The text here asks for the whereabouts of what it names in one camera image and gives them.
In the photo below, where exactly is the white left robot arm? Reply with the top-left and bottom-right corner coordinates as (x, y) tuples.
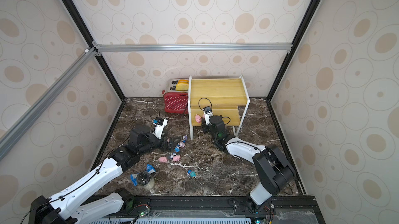
(25, 126), (182, 224)

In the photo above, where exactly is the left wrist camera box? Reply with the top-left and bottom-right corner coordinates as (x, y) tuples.
(153, 117), (168, 139)

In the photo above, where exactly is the Doraemon figure teal ball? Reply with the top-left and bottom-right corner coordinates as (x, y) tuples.
(188, 170), (196, 178)

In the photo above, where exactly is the red polka dot toaster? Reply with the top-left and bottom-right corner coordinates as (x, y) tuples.
(162, 79), (189, 114)

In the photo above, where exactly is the black corner frame post right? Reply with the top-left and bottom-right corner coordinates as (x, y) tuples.
(266, 0), (321, 102)

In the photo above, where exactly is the black corner frame post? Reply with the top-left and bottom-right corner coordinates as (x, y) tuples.
(61, 0), (126, 101)
(266, 0), (321, 102)

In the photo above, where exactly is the silver aluminium rail back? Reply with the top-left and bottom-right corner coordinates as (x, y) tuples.
(95, 43), (293, 53)

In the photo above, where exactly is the black corner frame post left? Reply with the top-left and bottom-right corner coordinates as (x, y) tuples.
(61, 0), (126, 101)

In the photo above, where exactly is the white metal wooden shelf rack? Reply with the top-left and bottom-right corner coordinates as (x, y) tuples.
(188, 75), (250, 139)

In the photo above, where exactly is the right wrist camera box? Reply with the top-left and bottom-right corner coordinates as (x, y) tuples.
(204, 106), (213, 125)

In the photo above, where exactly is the clear tape roll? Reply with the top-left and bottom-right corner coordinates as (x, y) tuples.
(136, 172), (155, 190)

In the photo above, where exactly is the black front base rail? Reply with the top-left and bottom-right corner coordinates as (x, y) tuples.
(84, 195), (326, 224)

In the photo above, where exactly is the blue plastic wrapper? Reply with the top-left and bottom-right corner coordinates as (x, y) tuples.
(131, 164), (156, 186)

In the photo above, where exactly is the silver aluminium rail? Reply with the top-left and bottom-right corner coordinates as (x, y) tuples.
(1, 47), (96, 159)
(95, 43), (293, 53)

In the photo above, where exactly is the silver aluminium rail left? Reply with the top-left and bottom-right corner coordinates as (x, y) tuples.
(1, 47), (96, 159)

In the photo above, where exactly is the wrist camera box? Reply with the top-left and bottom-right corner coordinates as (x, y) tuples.
(153, 117), (168, 139)
(204, 106), (213, 125)

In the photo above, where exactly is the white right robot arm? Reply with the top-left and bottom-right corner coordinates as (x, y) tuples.
(201, 116), (295, 212)

